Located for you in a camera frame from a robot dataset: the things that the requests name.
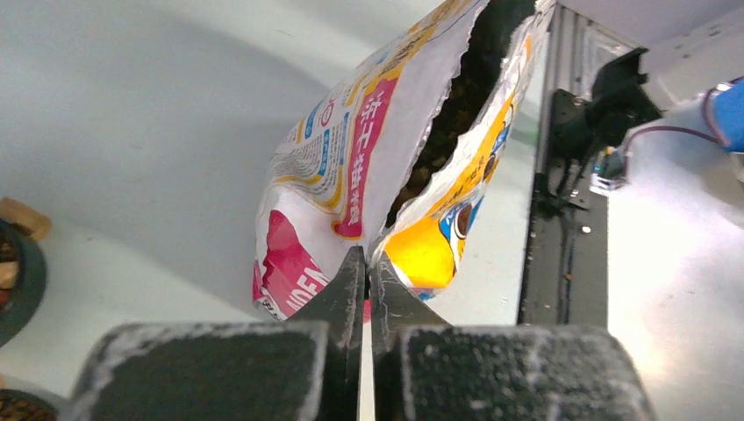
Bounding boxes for black cat bowl paw print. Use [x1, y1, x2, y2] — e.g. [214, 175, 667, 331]
[1, 375, 59, 421]

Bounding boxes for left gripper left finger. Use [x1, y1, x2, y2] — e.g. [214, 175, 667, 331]
[287, 246, 367, 350]

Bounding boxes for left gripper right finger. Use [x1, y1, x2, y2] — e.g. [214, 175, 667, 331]
[369, 253, 449, 355]

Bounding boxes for pet food kibble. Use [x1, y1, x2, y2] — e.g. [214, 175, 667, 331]
[385, 0, 535, 228]

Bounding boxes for pet food bag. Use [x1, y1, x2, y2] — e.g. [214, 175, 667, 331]
[252, 1, 555, 320]

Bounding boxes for black cat bowl fish print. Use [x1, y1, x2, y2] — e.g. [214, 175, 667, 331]
[1, 196, 52, 345]

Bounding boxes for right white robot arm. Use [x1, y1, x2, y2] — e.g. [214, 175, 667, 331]
[553, 1, 743, 177]

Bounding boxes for blue plastic bin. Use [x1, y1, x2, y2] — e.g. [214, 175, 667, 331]
[706, 79, 743, 153]

